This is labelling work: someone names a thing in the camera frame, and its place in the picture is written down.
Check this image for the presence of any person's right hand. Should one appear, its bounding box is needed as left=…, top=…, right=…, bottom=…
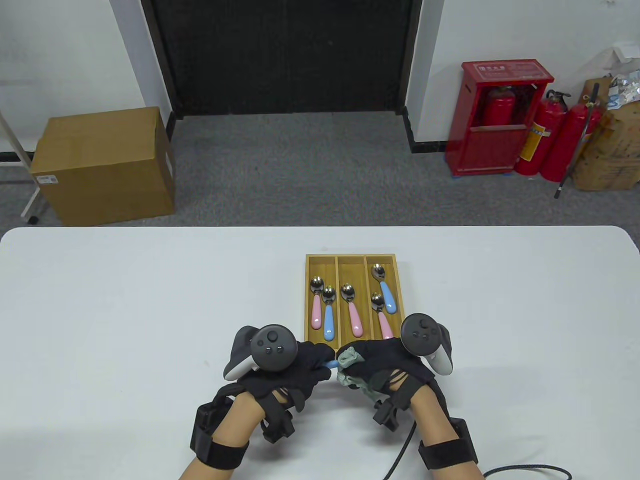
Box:
left=336, top=337, right=441, bottom=411

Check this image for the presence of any person's left hand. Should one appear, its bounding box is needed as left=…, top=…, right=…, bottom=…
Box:
left=235, top=341, right=337, bottom=413

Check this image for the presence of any green fish scale cleaning cloth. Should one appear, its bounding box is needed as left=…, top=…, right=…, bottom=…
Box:
left=336, top=347, right=386, bottom=403

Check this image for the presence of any pink spoon group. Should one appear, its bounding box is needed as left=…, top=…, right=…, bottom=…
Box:
left=370, top=292, right=395, bottom=341

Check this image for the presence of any pink handle baby fork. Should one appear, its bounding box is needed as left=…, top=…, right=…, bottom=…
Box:
left=340, top=283, right=366, bottom=338
left=309, top=276, right=325, bottom=330

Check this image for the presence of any person's left forearm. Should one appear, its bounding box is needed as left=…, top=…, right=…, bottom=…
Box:
left=177, top=390, right=266, bottom=480

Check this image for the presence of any person's right forearm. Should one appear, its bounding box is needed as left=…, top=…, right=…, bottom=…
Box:
left=407, top=382, right=486, bottom=480

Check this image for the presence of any black grey left hand controller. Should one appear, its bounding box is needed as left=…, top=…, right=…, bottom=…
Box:
left=222, top=325, right=299, bottom=382

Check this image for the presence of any black grey hand controller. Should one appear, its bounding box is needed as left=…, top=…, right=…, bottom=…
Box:
left=400, top=313, right=454, bottom=376
left=222, top=325, right=299, bottom=382

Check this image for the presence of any black grey right hand controller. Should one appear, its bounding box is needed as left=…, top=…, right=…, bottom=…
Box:
left=400, top=313, right=454, bottom=376

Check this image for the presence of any wooden cutlery tray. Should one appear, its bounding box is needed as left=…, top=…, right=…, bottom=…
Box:
left=304, top=253, right=411, bottom=363

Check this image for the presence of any black right armband pack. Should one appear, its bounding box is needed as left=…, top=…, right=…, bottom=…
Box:
left=418, top=418, right=480, bottom=471

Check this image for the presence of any black armband pack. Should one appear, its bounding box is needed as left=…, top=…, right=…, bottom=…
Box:
left=190, top=397, right=251, bottom=470
left=418, top=418, right=480, bottom=471

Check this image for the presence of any black left armband pack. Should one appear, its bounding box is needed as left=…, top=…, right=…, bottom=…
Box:
left=190, top=397, right=251, bottom=470

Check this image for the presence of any red fire extinguisher cabinet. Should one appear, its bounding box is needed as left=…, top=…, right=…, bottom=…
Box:
left=445, top=60, right=555, bottom=177

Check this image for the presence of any yellow label red fire extinguisher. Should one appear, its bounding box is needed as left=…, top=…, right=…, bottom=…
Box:
left=514, top=90, right=571, bottom=177

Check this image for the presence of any brown cardboard box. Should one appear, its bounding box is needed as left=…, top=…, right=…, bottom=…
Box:
left=30, top=106, right=177, bottom=227

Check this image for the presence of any worn printed cardboard box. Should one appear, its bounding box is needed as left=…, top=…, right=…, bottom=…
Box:
left=571, top=77, right=640, bottom=192

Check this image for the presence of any black double door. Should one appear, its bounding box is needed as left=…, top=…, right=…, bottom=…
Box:
left=141, top=0, right=423, bottom=119

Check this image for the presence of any white rolling whiteboard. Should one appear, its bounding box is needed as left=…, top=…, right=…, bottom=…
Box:
left=0, top=110, right=41, bottom=225

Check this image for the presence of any crumpled silver foil bag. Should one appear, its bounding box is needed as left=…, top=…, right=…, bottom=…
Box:
left=606, top=70, right=640, bottom=110

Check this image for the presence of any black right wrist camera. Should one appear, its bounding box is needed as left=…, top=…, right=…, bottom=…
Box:
left=372, top=397, right=401, bottom=433

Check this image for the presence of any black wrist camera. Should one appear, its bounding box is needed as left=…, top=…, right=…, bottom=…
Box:
left=372, top=397, right=401, bottom=433
left=260, top=400, right=296, bottom=445

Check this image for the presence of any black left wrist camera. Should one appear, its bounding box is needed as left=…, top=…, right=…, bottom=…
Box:
left=260, top=400, right=296, bottom=445

